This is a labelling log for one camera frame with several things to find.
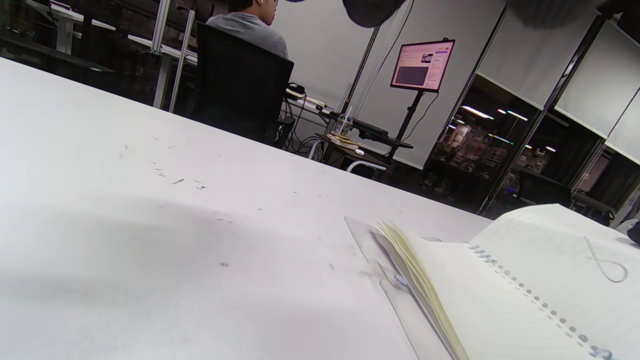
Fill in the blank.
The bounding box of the brown desk with white legs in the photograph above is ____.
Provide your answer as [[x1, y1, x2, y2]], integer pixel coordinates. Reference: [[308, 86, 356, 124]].
[[307, 131, 415, 182]]

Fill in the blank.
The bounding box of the monitor with pink screen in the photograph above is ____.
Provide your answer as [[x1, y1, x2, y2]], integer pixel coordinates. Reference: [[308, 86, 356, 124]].
[[389, 38, 456, 94]]

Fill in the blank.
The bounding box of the black keyboard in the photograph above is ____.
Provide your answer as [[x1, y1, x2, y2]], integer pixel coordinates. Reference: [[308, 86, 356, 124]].
[[352, 119, 390, 139]]

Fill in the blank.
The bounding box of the aluminium frame post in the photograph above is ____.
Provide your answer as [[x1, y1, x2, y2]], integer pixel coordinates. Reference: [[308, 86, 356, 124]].
[[151, 0, 174, 109], [168, 9, 196, 114]]

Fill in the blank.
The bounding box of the black monitor stand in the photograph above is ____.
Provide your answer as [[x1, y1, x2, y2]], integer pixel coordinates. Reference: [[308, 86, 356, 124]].
[[386, 90, 427, 162]]

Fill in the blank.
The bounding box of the white roller blind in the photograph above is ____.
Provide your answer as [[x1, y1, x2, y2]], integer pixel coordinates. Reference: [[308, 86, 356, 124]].
[[554, 20, 640, 139], [476, 8, 602, 110]]

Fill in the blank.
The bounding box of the open white ring-bound notebook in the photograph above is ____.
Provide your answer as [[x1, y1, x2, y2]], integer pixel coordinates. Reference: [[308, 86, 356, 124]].
[[344, 202, 640, 360]]

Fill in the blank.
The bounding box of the bundle of black cables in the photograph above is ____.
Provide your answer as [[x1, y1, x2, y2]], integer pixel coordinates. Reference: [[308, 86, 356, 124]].
[[279, 95, 323, 157]]

